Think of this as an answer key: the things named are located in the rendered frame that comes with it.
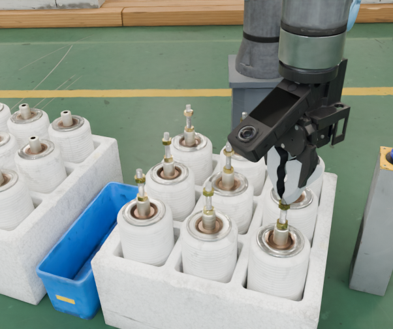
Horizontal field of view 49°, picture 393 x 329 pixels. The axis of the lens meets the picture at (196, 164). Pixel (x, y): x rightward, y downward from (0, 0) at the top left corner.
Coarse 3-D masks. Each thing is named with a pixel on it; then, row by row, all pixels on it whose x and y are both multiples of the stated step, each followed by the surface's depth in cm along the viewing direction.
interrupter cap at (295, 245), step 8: (272, 224) 72; (264, 232) 70; (272, 232) 70; (296, 232) 70; (264, 240) 69; (272, 240) 69; (288, 240) 69; (296, 240) 68; (304, 240) 68; (264, 248) 67; (272, 248) 67; (280, 248) 67; (288, 248) 67; (296, 248) 67; (272, 256) 66; (280, 256) 66; (288, 256) 66
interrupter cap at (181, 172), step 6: (174, 162) 87; (156, 168) 86; (162, 168) 86; (180, 168) 85; (186, 168) 85; (150, 174) 84; (156, 174) 84; (162, 174) 84; (180, 174) 84; (186, 174) 84; (156, 180) 82; (162, 180) 82; (168, 180) 82; (174, 180) 82; (180, 180) 82
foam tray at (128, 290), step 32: (256, 224) 83; (320, 224) 82; (96, 256) 77; (320, 256) 75; (128, 288) 76; (160, 288) 73; (192, 288) 71; (224, 288) 70; (320, 288) 70; (128, 320) 82; (160, 320) 79; (192, 320) 76; (224, 320) 72; (256, 320) 70; (288, 320) 67
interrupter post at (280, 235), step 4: (276, 228) 67; (288, 228) 67; (276, 232) 67; (280, 232) 67; (284, 232) 67; (288, 232) 67; (276, 236) 68; (280, 236) 67; (284, 236) 67; (276, 240) 68; (280, 240) 68; (284, 240) 68; (280, 244) 68; (284, 244) 68
